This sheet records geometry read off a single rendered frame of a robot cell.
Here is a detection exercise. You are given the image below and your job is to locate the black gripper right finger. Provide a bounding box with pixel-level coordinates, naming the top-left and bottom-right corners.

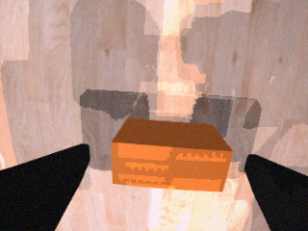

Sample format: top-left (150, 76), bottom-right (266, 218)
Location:
top-left (245, 154), bottom-right (308, 231)

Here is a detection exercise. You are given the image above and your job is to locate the orange block with dark blue panel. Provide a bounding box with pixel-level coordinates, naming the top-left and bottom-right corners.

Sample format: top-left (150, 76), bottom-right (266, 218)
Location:
top-left (112, 118), bottom-right (232, 193)

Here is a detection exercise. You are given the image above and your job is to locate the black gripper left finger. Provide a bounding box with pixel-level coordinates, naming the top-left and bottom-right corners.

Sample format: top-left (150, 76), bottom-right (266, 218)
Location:
top-left (0, 143), bottom-right (91, 231)

